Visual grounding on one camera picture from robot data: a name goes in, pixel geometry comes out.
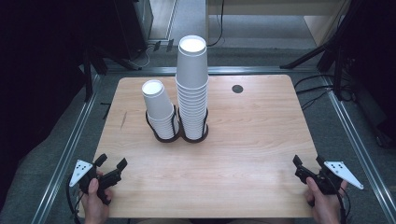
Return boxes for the dark curtain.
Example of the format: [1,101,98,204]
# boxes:
[0,0,117,200]

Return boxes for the person's right hand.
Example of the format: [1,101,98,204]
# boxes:
[304,176,349,224]

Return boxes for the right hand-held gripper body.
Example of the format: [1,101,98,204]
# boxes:
[294,161,364,196]

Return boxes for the aluminium frame rail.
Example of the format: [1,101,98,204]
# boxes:
[104,65,323,77]
[30,74,102,224]
[321,75,396,223]

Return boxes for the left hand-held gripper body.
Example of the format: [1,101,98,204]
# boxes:
[68,159,122,206]

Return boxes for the black floor cables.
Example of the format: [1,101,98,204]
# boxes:
[293,73,335,110]

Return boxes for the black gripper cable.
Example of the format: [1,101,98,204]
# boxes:
[65,176,83,224]
[333,181,352,224]

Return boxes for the black hanging power cable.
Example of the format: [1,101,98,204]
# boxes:
[206,0,226,48]

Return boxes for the black cabinet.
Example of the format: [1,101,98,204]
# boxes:
[112,0,154,61]

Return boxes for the black metal stand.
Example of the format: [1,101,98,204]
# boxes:
[81,46,143,104]

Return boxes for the white floor cable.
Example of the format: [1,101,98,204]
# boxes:
[132,43,157,70]

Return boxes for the tall stack of white paper cups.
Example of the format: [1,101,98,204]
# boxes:
[175,35,210,141]

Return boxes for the black tripod stand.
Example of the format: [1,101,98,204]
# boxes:
[278,0,354,101]

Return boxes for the short stack of white paper cups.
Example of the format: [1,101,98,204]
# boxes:
[141,79,180,140]

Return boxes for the person's left hand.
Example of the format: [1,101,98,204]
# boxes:
[81,178,114,224]

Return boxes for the light wooden office desk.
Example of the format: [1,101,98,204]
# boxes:
[205,0,354,48]

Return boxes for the black wire cup holder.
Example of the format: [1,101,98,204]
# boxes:
[177,106,210,145]
[145,105,182,144]

